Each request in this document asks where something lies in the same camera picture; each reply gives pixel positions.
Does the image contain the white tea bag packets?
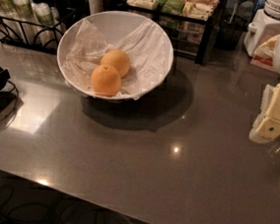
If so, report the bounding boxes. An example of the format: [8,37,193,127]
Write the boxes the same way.
[127,0,158,10]

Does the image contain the stacked paper cups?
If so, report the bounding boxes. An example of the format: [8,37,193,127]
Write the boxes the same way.
[0,0,17,19]
[33,2,54,27]
[13,0,34,21]

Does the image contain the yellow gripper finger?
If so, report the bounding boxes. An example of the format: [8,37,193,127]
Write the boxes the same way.
[248,83,280,144]

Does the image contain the left stacked paper cups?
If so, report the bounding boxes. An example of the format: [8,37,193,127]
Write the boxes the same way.
[0,0,17,19]

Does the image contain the black tea bag shelf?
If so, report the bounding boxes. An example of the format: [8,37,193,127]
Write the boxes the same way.
[121,0,221,64]

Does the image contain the white bowl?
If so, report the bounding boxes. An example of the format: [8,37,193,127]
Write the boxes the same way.
[52,4,178,107]

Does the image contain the orange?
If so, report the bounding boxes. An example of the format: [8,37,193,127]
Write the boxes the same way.
[91,64,121,98]
[101,49,131,78]

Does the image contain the red white sugar packet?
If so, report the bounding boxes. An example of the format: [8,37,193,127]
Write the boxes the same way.
[250,55,274,71]

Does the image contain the white kitchen appliance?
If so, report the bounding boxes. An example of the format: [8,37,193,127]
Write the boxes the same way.
[244,0,280,57]

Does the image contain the middle stacked paper cups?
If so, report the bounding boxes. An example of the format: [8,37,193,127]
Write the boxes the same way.
[13,0,34,21]

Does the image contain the white paper liner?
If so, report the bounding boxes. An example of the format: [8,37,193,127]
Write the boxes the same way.
[59,12,172,105]

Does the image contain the right stacked paper cups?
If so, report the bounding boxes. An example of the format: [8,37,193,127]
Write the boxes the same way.
[33,2,54,27]

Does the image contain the black wire cup rack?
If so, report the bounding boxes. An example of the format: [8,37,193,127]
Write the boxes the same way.
[0,8,75,54]

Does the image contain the cream tea bag packets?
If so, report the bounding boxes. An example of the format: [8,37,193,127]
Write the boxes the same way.
[182,2,213,21]

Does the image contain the green tea bag packets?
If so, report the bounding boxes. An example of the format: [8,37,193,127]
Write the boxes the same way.
[156,0,185,15]

